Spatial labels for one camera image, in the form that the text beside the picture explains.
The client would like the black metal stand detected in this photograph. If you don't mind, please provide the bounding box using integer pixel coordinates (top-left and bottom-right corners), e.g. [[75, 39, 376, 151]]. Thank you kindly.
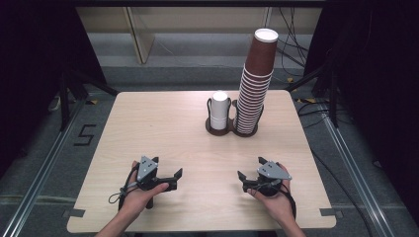
[[286, 61, 341, 129], [58, 69, 121, 132]]

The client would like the dark wooden cup holder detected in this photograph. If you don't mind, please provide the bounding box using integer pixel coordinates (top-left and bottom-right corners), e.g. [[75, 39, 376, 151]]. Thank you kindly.
[[205, 97, 265, 138]]

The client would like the beige cabinet panel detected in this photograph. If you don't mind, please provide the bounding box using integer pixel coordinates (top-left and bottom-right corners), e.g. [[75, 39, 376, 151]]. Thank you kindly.
[[123, 7, 156, 65]]

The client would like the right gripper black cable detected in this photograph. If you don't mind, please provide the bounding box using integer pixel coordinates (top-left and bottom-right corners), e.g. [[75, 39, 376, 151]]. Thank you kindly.
[[280, 179, 297, 220]]

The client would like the person's right hand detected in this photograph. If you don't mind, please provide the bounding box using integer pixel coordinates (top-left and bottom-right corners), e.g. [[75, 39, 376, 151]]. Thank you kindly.
[[247, 162, 297, 227]]

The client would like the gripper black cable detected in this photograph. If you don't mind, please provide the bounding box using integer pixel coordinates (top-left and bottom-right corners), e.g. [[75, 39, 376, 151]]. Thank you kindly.
[[280, 179, 297, 220], [108, 163, 140, 211]]

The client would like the bundle of black wall cables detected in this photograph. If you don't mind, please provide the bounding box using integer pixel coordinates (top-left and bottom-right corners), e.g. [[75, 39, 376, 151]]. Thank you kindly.
[[276, 6, 311, 84]]

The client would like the stack of white cups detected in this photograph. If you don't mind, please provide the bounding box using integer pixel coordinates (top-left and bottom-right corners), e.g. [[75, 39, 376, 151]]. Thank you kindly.
[[209, 90, 230, 131]]

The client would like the person's left hand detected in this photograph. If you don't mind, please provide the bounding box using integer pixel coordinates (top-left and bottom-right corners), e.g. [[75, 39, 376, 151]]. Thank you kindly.
[[120, 160, 170, 217]]

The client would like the stack of brown cups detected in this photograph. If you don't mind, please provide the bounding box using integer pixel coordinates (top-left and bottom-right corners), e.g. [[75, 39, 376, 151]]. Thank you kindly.
[[234, 28, 280, 135]]

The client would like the black floor cable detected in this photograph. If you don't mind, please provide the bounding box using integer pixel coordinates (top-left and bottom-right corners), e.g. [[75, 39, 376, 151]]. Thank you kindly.
[[296, 98, 375, 237]]

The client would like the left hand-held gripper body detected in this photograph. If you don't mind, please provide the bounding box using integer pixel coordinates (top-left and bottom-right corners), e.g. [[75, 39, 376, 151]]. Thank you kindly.
[[136, 155, 166, 192]]

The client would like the metal floor rail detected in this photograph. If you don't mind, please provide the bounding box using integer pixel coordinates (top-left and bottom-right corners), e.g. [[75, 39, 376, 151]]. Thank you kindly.
[[319, 108, 398, 237], [0, 98, 87, 237]]

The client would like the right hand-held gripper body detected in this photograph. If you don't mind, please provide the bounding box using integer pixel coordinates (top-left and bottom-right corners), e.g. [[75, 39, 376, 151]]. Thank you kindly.
[[256, 160, 293, 198]]

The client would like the grey tape strip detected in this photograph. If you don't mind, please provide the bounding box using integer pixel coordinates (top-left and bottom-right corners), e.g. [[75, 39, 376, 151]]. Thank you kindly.
[[319, 207, 344, 218]]

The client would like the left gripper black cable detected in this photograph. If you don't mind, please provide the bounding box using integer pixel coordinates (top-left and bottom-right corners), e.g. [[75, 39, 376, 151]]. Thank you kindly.
[[108, 163, 140, 211]]

